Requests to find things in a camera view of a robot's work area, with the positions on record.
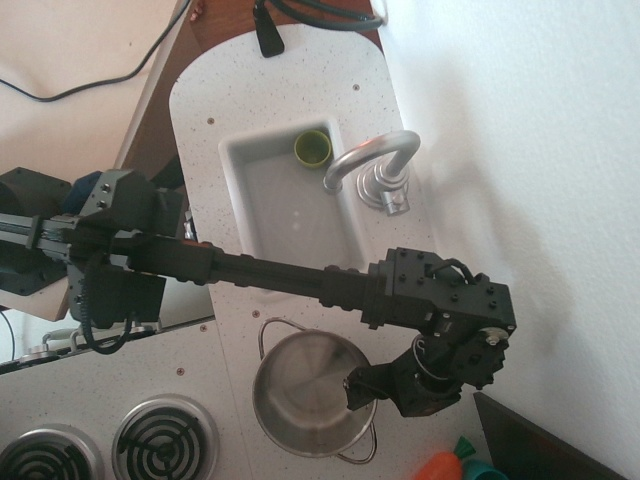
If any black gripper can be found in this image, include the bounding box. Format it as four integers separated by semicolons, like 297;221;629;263
343;327;506;417

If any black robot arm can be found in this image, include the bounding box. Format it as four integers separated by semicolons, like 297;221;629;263
1;168;516;417

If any stainless steel pot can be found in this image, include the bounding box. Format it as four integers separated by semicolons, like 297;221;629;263
252;317;378;465

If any orange toy carrot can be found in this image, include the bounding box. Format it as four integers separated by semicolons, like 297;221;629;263
412;436;477;480

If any teal plastic cup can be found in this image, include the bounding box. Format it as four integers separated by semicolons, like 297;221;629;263
462;460;508;480

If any dark panel corner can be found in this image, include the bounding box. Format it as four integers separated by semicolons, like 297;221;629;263
474;393;639;479

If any white toy sink basin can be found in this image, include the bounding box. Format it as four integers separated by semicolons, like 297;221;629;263
219;116;367;271

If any silver toy faucet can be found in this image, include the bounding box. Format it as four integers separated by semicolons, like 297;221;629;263
323;130;421;216

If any right stove burner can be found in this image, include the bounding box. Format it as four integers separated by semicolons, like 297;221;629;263
111;394;220;479

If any stove burner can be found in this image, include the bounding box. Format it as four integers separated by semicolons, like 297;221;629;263
111;394;220;479
1;424;105;479

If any white toy kitchen counter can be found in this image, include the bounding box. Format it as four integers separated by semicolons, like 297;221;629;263
1;25;488;479

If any green plastic cup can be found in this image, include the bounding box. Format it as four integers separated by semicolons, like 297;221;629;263
294;130;332;168

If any left stove burner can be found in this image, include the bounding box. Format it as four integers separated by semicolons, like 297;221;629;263
1;424;105;479

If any black strap clip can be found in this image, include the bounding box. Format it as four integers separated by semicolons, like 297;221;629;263
252;0;285;58

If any dark green hose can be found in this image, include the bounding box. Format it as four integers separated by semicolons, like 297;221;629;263
269;0;391;32

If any black cable on floor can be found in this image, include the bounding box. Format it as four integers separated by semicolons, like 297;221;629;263
0;0;194;104

